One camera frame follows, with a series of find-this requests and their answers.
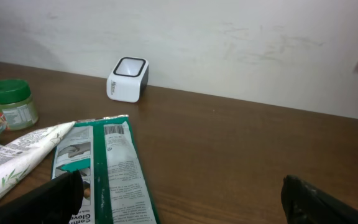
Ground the white Pantene tube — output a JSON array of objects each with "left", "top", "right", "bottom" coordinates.
[{"left": 0, "top": 121, "right": 75, "bottom": 198}]

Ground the white barcode scanner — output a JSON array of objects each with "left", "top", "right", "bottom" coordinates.
[{"left": 106, "top": 57, "right": 149, "bottom": 103}]

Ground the green 3M glove packet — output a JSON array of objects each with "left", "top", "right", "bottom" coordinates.
[{"left": 52, "top": 115, "right": 160, "bottom": 224}]

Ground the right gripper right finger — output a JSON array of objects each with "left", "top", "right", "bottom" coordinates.
[{"left": 281, "top": 175, "right": 358, "bottom": 224}]

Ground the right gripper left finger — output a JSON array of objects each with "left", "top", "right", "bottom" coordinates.
[{"left": 0, "top": 171, "right": 84, "bottom": 224}]

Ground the green lid jar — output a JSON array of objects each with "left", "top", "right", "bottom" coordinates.
[{"left": 0, "top": 79, "right": 39, "bottom": 131}]

